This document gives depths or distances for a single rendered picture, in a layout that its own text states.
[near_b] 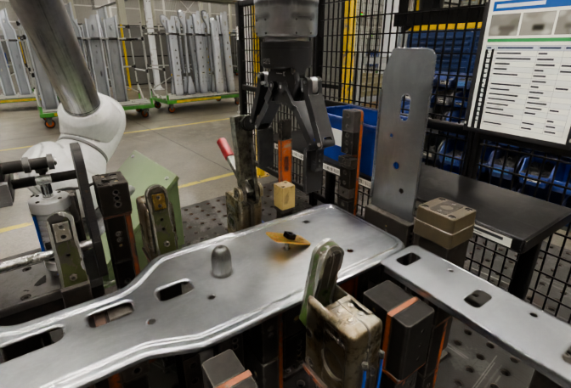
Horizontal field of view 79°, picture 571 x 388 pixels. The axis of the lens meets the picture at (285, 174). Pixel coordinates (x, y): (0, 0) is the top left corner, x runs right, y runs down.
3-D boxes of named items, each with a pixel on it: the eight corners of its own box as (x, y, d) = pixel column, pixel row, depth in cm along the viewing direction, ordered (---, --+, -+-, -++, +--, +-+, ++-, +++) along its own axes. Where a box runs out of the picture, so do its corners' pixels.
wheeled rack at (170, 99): (168, 114, 732) (157, 23, 671) (150, 108, 804) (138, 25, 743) (243, 104, 850) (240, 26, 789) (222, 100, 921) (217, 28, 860)
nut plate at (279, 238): (275, 242, 58) (278, 235, 58) (264, 233, 61) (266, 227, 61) (311, 245, 63) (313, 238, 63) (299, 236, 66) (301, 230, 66)
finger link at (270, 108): (274, 86, 52) (270, 79, 52) (252, 132, 60) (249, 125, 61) (296, 84, 54) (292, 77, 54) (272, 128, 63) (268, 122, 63)
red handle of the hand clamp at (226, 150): (241, 193, 69) (212, 137, 76) (240, 199, 71) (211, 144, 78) (260, 188, 71) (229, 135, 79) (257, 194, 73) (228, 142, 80)
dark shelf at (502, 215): (521, 255, 60) (525, 241, 59) (260, 143, 130) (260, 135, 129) (571, 222, 72) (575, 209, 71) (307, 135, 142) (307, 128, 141)
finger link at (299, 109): (298, 85, 53) (302, 79, 52) (327, 148, 51) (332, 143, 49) (276, 87, 51) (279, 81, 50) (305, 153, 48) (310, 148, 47)
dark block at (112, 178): (133, 371, 73) (96, 186, 58) (127, 348, 78) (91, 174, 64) (158, 359, 76) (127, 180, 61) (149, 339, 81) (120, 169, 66)
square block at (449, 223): (425, 375, 72) (455, 221, 60) (394, 349, 78) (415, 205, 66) (448, 357, 76) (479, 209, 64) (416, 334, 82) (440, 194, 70)
